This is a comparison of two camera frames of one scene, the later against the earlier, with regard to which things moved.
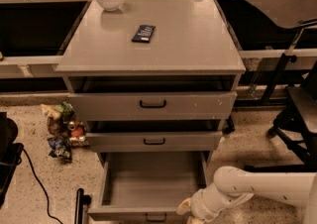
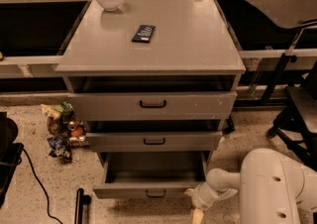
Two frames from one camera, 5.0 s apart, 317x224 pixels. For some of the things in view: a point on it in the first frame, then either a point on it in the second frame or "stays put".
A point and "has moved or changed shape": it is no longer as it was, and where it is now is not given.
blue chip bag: [59, 148] stays put
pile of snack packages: [66, 129] stays put
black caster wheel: [230, 126] stays put
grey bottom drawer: [147, 187] has moved or changed shape
